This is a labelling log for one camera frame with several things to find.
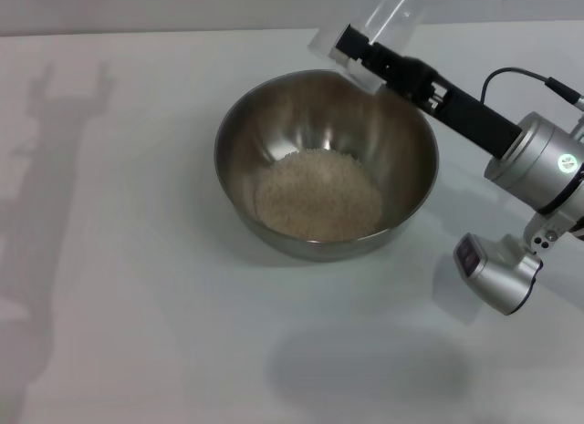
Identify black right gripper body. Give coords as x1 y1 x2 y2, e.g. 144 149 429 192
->
386 53 524 161

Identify clear plastic measuring cup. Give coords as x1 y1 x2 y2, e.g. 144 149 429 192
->
306 0 428 96

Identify stainless steel mixing bowl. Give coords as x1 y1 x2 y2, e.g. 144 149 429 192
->
213 67 440 264

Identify white rice grains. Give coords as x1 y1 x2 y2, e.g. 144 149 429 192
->
254 149 384 243

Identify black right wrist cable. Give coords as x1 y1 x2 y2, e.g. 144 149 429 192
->
481 67 584 114

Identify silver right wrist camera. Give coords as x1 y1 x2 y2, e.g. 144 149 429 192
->
453 213 571 316

